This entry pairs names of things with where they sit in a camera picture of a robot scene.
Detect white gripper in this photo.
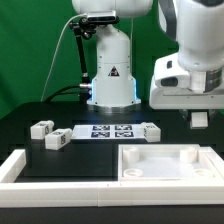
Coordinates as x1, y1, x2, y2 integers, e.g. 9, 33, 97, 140
149, 78, 224, 110

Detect white square tabletop part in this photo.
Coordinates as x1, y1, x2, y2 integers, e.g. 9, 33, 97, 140
118, 144, 218, 181

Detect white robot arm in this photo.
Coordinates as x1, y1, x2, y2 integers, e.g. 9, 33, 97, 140
72, 0, 224, 111

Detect white fiducial marker sheet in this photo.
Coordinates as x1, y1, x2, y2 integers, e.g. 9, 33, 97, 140
72, 124, 144, 139

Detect white U-shaped fence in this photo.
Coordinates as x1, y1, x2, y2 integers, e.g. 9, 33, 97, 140
0, 147, 224, 208

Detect black base cables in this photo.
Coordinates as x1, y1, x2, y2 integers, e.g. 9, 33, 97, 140
44, 83, 93, 103

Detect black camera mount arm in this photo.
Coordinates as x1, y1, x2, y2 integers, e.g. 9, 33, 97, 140
69, 17, 96, 84

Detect grey camera cable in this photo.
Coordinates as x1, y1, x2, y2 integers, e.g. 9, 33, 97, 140
40, 13, 88, 102

